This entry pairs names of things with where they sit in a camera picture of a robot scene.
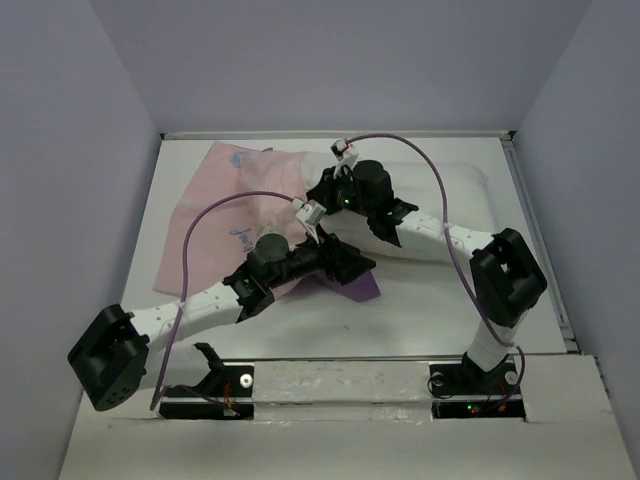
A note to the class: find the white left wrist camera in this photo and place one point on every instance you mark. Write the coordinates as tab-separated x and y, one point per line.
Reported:
309	215

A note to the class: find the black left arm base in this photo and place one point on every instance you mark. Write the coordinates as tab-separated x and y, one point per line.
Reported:
225	393

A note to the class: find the aluminium table rail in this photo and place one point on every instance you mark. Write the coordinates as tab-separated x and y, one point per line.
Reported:
335	134
566	329

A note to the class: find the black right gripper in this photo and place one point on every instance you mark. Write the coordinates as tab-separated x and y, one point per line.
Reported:
324	192

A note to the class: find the white pillow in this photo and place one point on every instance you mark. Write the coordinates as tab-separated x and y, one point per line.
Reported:
413	182

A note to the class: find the aluminium right table rail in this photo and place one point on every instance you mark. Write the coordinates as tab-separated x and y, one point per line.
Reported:
566	329

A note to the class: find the aluminium back table rail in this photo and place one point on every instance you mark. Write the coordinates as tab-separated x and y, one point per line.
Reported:
335	134

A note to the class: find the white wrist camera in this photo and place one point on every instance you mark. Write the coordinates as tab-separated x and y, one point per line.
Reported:
345	153
309	215

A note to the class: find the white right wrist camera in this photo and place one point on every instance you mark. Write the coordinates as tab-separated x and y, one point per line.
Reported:
345	153

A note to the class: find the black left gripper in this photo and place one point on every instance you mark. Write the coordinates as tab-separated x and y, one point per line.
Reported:
338	259

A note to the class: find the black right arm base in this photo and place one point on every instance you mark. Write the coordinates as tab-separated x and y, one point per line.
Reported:
461	390

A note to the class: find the pink printed pillowcase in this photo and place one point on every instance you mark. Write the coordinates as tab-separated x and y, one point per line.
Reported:
223	238

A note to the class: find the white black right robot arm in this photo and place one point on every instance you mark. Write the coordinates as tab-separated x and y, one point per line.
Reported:
505	281

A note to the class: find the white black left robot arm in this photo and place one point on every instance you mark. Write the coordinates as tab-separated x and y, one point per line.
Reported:
110	358

